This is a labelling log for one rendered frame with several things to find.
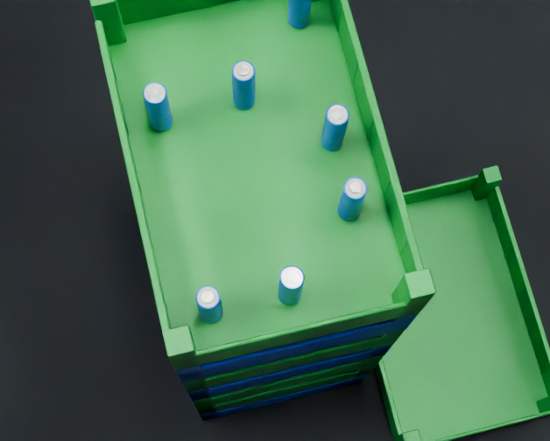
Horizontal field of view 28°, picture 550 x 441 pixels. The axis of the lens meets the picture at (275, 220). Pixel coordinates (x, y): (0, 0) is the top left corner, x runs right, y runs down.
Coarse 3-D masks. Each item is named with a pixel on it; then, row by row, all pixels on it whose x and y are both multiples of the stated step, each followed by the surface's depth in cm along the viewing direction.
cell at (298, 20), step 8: (296, 0) 88; (304, 0) 88; (288, 8) 91; (296, 8) 90; (304, 8) 90; (288, 16) 92; (296, 16) 91; (304, 16) 91; (296, 24) 92; (304, 24) 93
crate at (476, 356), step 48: (432, 192) 137; (480, 192) 136; (432, 240) 138; (480, 240) 138; (480, 288) 137; (528, 288) 132; (432, 336) 135; (480, 336) 135; (528, 336) 135; (384, 384) 128; (432, 384) 134; (480, 384) 134; (528, 384) 134; (432, 432) 132; (480, 432) 131
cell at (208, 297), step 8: (200, 288) 81; (208, 288) 81; (200, 296) 81; (208, 296) 81; (216, 296) 81; (200, 304) 81; (208, 304) 81; (216, 304) 81; (200, 312) 84; (208, 312) 82; (216, 312) 83; (208, 320) 85; (216, 320) 86
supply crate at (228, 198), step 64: (128, 0) 89; (192, 0) 92; (256, 0) 94; (320, 0) 94; (128, 64) 92; (192, 64) 92; (256, 64) 92; (320, 64) 92; (128, 128) 91; (192, 128) 91; (256, 128) 91; (320, 128) 91; (192, 192) 89; (256, 192) 89; (320, 192) 90; (384, 192) 89; (192, 256) 88; (256, 256) 88; (320, 256) 88; (384, 256) 88; (192, 320) 87; (256, 320) 87; (320, 320) 87; (384, 320) 87
